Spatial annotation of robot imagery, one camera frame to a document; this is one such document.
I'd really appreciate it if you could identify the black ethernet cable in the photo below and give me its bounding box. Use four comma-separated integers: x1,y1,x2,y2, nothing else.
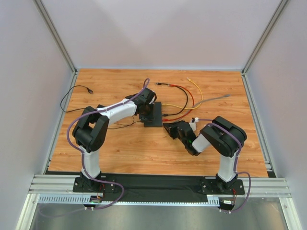
155,82,189,118

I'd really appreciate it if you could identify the aluminium front frame rail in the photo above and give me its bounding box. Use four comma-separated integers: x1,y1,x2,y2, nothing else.
28,174,292,198

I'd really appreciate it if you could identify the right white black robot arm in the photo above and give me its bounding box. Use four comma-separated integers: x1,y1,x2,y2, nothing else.
163,116,247,191

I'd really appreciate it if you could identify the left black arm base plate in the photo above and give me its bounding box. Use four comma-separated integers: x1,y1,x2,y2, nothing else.
72,176,116,193

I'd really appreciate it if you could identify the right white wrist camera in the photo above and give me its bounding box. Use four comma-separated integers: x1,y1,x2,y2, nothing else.
189,117,199,131

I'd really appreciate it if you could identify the black cloth strip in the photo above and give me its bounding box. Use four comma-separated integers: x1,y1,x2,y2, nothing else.
45,170,276,202

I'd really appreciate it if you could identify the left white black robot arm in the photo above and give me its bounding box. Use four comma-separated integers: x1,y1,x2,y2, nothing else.
72,88,157,182

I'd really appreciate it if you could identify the grey ethernet cable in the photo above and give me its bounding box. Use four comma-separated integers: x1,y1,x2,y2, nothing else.
193,94,232,110

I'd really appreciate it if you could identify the yellow ethernet cable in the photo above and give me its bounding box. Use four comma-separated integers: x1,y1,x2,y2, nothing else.
163,77,204,111

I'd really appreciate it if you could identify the thin black power cable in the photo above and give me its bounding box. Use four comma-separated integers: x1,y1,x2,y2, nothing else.
60,85,145,129

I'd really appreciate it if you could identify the slotted grey cable duct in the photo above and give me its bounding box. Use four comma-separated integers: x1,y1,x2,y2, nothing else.
38,194,220,207

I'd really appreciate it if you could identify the red ethernet cable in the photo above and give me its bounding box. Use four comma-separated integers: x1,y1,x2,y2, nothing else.
162,84,195,122

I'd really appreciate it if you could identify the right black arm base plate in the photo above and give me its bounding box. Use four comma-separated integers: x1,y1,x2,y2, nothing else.
201,177,245,195

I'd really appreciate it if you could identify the black network switch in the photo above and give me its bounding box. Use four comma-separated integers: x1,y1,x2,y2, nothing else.
144,102,163,127

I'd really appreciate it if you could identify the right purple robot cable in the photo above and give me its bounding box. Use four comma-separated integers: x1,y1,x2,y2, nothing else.
198,118,252,214

